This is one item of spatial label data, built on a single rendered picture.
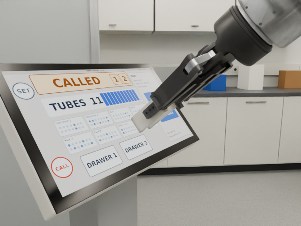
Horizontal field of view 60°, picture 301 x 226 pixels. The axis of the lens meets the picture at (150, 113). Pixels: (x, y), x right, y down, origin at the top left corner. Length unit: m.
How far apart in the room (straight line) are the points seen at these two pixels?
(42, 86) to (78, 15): 0.81
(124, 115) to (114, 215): 0.27
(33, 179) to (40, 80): 0.21
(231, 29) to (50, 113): 0.37
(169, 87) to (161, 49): 2.99
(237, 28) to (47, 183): 0.37
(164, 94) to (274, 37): 0.15
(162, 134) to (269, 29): 0.47
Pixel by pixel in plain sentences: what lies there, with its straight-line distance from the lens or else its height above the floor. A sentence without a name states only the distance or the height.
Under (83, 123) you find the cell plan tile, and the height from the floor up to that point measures 1.07.
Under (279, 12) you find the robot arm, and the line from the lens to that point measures 0.32.
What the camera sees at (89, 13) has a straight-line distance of 1.34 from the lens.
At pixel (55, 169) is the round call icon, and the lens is 0.50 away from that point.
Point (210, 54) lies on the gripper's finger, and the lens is 0.34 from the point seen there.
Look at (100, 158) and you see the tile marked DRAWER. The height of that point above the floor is 1.01.
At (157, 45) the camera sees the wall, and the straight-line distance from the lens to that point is 3.34.
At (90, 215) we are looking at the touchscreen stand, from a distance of 0.73.
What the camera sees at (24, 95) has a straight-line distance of 0.56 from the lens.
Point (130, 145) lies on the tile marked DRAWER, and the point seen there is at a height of 1.01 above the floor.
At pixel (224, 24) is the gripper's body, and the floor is 1.24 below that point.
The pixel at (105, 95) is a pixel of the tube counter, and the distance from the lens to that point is 0.66.
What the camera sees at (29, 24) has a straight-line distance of 1.41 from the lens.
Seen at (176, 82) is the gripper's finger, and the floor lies 1.17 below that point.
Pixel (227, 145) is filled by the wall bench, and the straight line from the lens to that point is 2.94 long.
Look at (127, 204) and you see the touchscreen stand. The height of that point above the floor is 0.81.
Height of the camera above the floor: 1.20
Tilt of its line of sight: 11 degrees down
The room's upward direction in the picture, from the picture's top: straight up
